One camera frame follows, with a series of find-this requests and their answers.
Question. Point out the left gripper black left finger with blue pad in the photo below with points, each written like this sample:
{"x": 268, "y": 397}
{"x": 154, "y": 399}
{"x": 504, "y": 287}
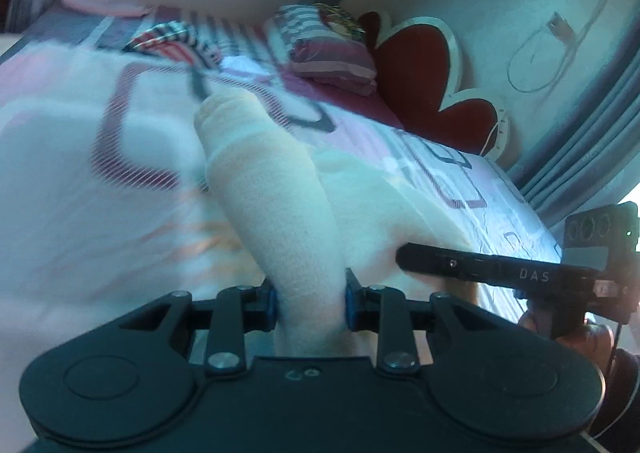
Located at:
{"x": 233, "y": 313}

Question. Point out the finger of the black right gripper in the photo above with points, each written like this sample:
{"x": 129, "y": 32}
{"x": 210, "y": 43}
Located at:
{"x": 517, "y": 273}

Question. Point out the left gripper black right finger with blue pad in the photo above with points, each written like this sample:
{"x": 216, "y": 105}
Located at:
{"x": 387, "y": 312}

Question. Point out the cream white small garment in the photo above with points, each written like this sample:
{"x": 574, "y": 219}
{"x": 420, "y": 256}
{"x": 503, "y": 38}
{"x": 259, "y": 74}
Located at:
{"x": 310, "y": 216}

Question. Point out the red white striped clothing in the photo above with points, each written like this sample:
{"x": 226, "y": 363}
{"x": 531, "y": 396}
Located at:
{"x": 178, "y": 42}

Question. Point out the person's right hand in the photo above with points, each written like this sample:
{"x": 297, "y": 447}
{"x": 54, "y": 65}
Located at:
{"x": 593, "y": 341}

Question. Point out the white pink patterned bedsheet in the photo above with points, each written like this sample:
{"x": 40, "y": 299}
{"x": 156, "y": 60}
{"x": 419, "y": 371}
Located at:
{"x": 104, "y": 205}

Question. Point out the red heart-shaped headboard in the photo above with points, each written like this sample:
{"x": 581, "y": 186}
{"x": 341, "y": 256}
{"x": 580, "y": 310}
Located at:
{"x": 420, "y": 72}

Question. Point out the small white folded cloth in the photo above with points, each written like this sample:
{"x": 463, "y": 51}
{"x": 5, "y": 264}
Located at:
{"x": 243, "y": 66}

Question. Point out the purple striped far bedsheet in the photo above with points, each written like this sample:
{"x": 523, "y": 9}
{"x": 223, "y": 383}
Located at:
{"x": 233, "y": 39}

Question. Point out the striped folded blanket pile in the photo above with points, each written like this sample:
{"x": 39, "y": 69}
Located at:
{"x": 324, "y": 44}

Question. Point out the pink flat pillow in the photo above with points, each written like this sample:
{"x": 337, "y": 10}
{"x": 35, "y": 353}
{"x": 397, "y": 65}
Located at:
{"x": 127, "y": 9}

